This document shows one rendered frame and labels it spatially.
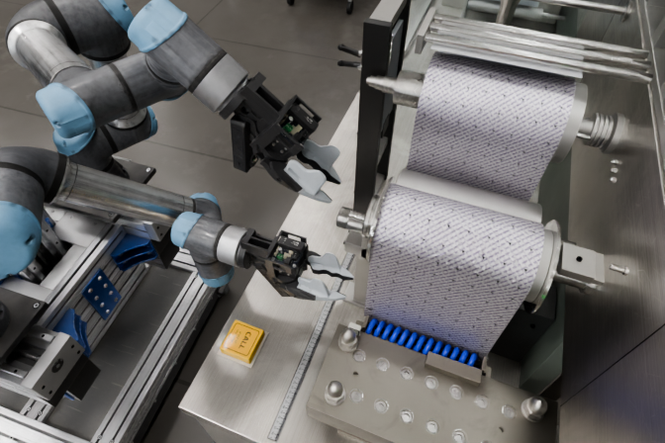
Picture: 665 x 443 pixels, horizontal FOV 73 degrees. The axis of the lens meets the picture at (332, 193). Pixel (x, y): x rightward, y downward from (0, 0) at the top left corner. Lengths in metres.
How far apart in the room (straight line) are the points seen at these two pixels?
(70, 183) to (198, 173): 1.75
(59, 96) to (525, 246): 0.67
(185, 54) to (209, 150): 2.16
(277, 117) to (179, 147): 2.25
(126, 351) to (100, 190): 1.04
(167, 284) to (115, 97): 1.37
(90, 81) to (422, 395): 0.72
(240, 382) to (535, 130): 0.73
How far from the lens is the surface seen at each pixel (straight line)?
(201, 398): 1.01
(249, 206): 2.43
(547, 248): 0.71
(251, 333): 1.01
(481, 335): 0.85
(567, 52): 0.84
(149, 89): 0.72
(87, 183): 0.96
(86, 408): 1.89
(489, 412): 0.88
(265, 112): 0.63
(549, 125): 0.80
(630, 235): 0.70
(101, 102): 0.71
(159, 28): 0.64
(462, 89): 0.79
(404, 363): 0.87
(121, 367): 1.89
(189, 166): 2.71
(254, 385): 1.00
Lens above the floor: 1.84
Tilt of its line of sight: 49 degrees down
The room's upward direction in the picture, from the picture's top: straight up
